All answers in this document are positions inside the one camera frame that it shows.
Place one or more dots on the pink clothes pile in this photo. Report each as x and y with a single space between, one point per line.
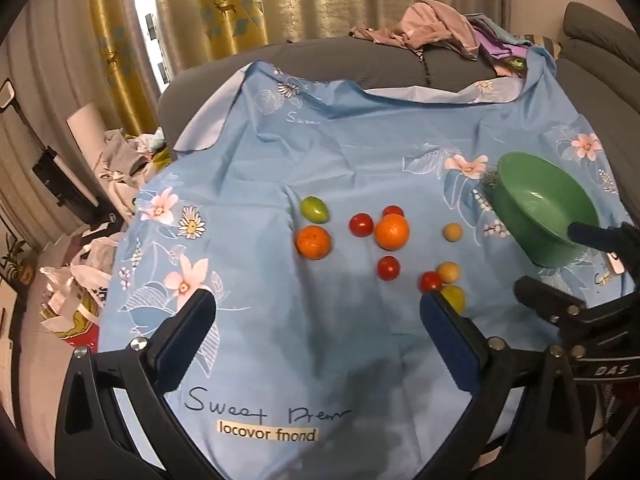
425 25

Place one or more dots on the grey sofa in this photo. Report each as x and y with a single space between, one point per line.
390 70

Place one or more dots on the green plastic bowl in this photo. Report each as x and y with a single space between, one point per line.
540 210

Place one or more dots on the blue floral cloth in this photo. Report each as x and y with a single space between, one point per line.
325 150

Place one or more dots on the red cherry tomato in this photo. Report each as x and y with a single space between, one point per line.
388 267
393 210
361 224
430 281

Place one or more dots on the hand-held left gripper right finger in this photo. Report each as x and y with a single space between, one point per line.
450 345

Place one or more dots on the white plastic bags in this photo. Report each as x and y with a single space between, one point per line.
85 270

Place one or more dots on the white cylinder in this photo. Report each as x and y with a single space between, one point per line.
86 127

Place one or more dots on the white square device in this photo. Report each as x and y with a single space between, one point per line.
614 264

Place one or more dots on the purple clothes pile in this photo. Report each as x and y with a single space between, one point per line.
492 50

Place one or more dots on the potted plant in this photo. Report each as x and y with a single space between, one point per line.
20 262

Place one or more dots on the small tan round fruit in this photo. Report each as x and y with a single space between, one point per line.
452 232
448 272

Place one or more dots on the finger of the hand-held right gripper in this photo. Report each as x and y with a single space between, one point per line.
542 297
595 237

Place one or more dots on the yellow deer print curtain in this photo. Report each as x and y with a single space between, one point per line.
225 10

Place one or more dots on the green tomato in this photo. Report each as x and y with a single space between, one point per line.
314 208

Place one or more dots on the black flat box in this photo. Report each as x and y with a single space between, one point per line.
57 177

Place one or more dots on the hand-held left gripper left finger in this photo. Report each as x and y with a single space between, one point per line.
186 340

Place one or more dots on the pile of light clothes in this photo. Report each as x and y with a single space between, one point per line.
127 155

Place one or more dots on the yellow-green tomato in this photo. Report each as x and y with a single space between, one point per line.
455 297

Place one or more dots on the orange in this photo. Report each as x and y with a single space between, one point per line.
312 241
392 231

